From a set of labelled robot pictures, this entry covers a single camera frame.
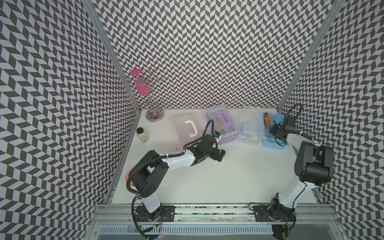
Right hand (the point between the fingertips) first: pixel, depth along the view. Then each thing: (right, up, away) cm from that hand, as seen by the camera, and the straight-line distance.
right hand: (272, 130), depth 98 cm
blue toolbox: (-4, -7, -5) cm, 10 cm away
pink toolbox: (-55, +2, -4) cm, 55 cm away
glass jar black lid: (-85, -3, -4) cm, 85 cm away
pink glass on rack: (-90, +30, +11) cm, 96 cm away
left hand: (-37, -11, -9) cm, 40 cm away
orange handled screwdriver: (-2, +8, +3) cm, 9 cm away
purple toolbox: (-33, +5, +1) cm, 33 cm away
